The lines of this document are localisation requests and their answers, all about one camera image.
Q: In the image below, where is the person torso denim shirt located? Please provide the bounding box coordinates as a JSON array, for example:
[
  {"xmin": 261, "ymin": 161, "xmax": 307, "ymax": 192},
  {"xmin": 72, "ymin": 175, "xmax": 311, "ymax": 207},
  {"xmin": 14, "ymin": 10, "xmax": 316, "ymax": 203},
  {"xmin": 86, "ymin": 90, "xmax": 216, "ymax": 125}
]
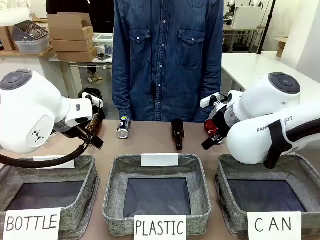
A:
[{"xmin": 111, "ymin": 0, "xmax": 225, "ymax": 123}]

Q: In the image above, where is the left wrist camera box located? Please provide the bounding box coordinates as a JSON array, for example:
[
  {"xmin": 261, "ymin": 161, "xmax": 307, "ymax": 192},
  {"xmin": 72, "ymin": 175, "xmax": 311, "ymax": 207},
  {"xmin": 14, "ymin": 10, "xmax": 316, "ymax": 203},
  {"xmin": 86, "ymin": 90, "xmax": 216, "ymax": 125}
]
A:
[{"xmin": 81, "ymin": 91, "xmax": 104, "ymax": 107}]

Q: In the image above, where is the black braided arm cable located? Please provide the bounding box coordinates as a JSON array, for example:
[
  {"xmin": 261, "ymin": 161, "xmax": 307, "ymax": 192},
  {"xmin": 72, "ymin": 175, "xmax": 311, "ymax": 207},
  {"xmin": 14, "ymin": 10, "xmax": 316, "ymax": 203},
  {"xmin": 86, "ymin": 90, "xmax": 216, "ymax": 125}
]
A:
[
  {"xmin": 0, "ymin": 119, "xmax": 101, "ymax": 169},
  {"xmin": 284, "ymin": 121, "xmax": 320, "ymax": 154}
]

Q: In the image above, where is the paper label reading bottle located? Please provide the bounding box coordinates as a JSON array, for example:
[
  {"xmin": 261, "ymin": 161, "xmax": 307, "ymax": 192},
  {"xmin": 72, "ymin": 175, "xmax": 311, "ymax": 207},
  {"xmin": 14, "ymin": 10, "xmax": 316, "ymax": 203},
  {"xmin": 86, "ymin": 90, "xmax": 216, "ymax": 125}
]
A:
[{"xmin": 3, "ymin": 207, "xmax": 62, "ymax": 240}]

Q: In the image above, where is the crushed red drink can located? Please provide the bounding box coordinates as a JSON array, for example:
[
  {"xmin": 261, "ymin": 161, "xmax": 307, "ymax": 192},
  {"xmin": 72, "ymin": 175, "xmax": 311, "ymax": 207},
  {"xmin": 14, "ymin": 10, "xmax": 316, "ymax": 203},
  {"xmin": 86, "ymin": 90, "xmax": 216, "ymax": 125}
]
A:
[{"xmin": 204, "ymin": 119, "xmax": 219, "ymax": 137}]

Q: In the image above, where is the black stand pole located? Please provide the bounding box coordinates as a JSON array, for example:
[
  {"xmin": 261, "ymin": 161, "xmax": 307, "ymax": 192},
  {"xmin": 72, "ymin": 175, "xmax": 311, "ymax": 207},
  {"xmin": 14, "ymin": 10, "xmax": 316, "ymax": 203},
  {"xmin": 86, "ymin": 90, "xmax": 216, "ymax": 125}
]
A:
[{"xmin": 259, "ymin": 0, "xmax": 277, "ymax": 55}]

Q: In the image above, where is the black backpack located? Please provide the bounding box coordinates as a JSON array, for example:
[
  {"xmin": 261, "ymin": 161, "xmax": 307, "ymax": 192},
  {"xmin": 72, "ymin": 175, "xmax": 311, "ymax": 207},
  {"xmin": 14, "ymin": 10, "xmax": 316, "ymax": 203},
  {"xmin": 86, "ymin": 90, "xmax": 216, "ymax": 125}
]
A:
[{"xmin": 77, "ymin": 87, "xmax": 106, "ymax": 120}]

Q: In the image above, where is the grey fabric basket can label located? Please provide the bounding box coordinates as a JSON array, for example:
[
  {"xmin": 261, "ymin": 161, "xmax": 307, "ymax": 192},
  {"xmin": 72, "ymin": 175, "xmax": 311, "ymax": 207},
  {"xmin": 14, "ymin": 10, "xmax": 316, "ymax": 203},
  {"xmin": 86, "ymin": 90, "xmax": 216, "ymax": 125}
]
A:
[{"xmin": 214, "ymin": 152, "xmax": 320, "ymax": 237}]

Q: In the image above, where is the blank white card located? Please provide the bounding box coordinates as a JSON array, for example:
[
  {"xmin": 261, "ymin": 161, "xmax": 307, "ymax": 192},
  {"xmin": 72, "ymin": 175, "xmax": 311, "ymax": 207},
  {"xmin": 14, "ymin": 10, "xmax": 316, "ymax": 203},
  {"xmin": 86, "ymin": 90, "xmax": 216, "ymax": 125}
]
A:
[
  {"xmin": 32, "ymin": 155, "xmax": 76, "ymax": 170},
  {"xmin": 140, "ymin": 152, "xmax": 180, "ymax": 168}
]

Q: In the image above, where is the person right forearm denim sleeve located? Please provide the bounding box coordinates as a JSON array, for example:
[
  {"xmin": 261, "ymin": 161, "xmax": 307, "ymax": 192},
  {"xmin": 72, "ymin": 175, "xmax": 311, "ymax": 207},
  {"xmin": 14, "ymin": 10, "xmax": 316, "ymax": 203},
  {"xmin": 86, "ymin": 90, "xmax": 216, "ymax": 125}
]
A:
[{"xmin": 111, "ymin": 57, "xmax": 133, "ymax": 121}]

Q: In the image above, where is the white box device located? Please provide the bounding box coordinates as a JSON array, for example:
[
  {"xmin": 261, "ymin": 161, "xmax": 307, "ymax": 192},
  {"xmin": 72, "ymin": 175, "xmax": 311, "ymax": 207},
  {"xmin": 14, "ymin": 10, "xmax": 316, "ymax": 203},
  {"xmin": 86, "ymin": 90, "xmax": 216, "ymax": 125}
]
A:
[{"xmin": 230, "ymin": 5, "xmax": 262, "ymax": 31}]

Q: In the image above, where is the stack of cardboard boxes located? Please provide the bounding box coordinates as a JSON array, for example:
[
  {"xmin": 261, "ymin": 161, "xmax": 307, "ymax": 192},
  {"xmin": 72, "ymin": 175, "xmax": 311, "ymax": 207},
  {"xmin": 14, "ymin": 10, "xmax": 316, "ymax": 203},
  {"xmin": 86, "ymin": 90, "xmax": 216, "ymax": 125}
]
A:
[{"xmin": 45, "ymin": 0, "xmax": 115, "ymax": 83}]

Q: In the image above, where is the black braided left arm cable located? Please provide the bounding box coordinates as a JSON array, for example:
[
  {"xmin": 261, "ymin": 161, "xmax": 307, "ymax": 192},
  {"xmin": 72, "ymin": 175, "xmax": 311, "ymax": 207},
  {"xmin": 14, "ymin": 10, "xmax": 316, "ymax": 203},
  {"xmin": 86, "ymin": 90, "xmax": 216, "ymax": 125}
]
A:
[{"xmin": 0, "ymin": 119, "xmax": 101, "ymax": 169}]

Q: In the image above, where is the dark drink can white print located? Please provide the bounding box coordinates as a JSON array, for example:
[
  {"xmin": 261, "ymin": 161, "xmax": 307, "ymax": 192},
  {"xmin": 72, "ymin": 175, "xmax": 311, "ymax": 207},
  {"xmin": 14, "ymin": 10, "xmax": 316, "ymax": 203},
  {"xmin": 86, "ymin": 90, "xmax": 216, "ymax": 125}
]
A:
[{"xmin": 116, "ymin": 115, "xmax": 132, "ymax": 140}]

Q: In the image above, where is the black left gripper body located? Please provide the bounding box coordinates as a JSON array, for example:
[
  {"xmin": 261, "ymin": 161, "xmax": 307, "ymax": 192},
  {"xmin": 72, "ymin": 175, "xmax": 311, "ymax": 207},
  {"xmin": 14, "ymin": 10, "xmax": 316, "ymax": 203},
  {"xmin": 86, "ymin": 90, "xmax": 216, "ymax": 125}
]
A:
[{"xmin": 55, "ymin": 121, "xmax": 91, "ymax": 140}]

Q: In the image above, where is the grey fabric basket bottle label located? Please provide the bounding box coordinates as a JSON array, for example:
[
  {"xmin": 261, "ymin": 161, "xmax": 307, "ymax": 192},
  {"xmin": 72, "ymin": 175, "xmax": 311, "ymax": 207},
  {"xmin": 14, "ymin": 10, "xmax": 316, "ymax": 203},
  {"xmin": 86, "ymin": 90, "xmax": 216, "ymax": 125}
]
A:
[{"xmin": 0, "ymin": 154, "xmax": 101, "ymax": 240}]

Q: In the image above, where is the brown cardboard box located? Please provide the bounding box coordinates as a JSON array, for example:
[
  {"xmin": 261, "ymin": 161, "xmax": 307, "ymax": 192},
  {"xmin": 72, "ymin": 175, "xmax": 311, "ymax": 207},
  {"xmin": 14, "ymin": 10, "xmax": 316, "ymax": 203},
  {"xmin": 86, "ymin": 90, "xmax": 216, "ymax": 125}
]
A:
[{"xmin": 0, "ymin": 25, "xmax": 16, "ymax": 52}]

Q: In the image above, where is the dark brown glass bottle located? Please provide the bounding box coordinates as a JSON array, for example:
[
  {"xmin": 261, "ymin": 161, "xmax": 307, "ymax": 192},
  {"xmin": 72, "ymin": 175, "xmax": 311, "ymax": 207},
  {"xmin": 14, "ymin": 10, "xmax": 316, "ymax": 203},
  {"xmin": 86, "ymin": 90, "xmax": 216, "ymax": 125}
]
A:
[{"xmin": 171, "ymin": 117, "xmax": 186, "ymax": 152}]

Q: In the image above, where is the black strap on right arm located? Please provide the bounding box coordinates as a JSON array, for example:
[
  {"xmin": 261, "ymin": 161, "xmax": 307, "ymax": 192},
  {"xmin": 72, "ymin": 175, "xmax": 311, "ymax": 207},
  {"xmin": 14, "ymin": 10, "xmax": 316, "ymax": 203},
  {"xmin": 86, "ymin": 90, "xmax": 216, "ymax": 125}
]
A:
[{"xmin": 263, "ymin": 119, "xmax": 290, "ymax": 170}]

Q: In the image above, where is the folded cardboard piece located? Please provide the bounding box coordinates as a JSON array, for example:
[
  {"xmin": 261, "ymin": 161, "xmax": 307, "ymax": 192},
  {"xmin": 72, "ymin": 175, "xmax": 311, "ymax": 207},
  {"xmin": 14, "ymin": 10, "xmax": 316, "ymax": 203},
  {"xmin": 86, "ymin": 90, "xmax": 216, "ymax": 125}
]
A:
[{"xmin": 273, "ymin": 36, "xmax": 289, "ymax": 59}]

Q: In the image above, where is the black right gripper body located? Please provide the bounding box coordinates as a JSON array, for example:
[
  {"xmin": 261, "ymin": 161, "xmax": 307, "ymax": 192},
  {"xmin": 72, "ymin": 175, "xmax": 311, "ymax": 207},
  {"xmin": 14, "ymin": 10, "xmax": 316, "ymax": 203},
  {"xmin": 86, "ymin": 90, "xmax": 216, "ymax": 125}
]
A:
[{"xmin": 211, "ymin": 106, "xmax": 232, "ymax": 138}]

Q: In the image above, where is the grey fabric basket plastic label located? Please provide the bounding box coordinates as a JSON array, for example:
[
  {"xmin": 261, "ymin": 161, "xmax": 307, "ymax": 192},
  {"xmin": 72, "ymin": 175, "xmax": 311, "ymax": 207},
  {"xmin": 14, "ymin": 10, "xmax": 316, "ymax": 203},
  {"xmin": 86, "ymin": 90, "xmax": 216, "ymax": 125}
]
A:
[{"xmin": 102, "ymin": 153, "xmax": 212, "ymax": 237}]

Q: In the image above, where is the paper label reading can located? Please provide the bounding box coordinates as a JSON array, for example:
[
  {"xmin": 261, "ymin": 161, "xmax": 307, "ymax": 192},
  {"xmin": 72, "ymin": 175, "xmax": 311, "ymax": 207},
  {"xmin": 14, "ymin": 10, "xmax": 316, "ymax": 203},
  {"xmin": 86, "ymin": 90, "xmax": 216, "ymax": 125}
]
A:
[{"xmin": 246, "ymin": 211, "xmax": 303, "ymax": 240}]

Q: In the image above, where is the paper label reading plastic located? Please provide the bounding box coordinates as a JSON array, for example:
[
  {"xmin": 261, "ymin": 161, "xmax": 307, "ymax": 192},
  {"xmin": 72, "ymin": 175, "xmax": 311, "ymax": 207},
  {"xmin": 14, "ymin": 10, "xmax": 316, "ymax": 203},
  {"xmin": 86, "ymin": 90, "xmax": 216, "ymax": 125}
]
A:
[{"xmin": 133, "ymin": 214, "xmax": 188, "ymax": 240}]

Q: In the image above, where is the person left forearm denim sleeve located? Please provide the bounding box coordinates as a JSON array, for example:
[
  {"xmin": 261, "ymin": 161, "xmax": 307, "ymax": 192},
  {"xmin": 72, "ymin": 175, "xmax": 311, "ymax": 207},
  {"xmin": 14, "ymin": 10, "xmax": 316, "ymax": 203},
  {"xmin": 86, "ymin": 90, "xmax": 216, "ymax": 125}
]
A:
[{"xmin": 193, "ymin": 57, "xmax": 224, "ymax": 124}]

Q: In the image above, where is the closed flat cardboard box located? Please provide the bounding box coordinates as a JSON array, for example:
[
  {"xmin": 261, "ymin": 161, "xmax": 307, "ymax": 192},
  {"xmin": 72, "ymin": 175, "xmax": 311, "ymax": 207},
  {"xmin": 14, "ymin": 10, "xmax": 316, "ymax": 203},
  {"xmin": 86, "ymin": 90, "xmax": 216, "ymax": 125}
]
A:
[
  {"xmin": 55, "ymin": 46, "xmax": 98, "ymax": 63},
  {"xmin": 49, "ymin": 25, "xmax": 95, "ymax": 42},
  {"xmin": 50, "ymin": 38, "xmax": 95, "ymax": 53}
]

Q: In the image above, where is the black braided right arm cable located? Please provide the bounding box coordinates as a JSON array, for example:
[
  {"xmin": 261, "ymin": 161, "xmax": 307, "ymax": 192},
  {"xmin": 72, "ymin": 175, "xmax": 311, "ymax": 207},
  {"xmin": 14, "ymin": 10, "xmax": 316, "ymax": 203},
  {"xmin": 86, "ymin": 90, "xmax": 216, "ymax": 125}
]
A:
[{"xmin": 284, "ymin": 121, "xmax": 320, "ymax": 154}]

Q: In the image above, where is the clear plastic storage bin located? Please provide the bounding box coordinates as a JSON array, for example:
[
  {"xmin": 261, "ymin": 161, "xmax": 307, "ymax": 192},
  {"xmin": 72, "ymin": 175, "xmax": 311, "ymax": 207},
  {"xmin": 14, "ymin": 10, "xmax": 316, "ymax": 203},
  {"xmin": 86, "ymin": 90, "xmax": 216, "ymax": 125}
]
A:
[{"xmin": 14, "ymin": 36, "xmax": 50, "ymax": 55}]

